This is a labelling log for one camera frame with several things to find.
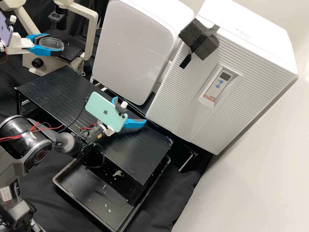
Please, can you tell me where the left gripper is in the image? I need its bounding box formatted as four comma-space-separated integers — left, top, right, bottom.
5, 33, 64, 57

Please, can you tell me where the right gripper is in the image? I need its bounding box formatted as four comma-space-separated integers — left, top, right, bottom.
102, 96, 147, 136

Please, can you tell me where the petri dish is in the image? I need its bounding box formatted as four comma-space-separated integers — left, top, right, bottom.
38, 36, 65, 52

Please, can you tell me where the cream microscope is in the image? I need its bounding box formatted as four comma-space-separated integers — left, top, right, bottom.
0, 0, 99, 76

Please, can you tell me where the black platform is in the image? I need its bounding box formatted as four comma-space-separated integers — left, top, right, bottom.
89, 77, 199, 172
14, 66, 175, 187

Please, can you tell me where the white box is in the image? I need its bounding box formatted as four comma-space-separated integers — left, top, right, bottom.
91, 0, 195, 106

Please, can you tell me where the black tray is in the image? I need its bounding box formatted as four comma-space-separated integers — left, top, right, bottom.
52, 154, 171, 232

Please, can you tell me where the incubator door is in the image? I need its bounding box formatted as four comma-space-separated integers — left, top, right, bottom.
146, 17, 299, 156

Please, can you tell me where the white incubator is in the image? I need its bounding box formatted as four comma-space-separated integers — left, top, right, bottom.
195, 0, 299, 78

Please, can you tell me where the right wrist camera phone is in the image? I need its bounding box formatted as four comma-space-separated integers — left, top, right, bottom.
86, 91, 129, 133

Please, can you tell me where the wrist camera phone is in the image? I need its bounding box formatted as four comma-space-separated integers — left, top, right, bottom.
86, 91, 129, 133
0, 11, 18, 50

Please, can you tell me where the left wrist camera phone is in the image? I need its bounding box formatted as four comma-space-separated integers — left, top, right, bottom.
0, 11, 18, 50

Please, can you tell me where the black cable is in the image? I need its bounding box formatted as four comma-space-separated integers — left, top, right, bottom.
63, 96, 89, 130
82, 143, 106, 169

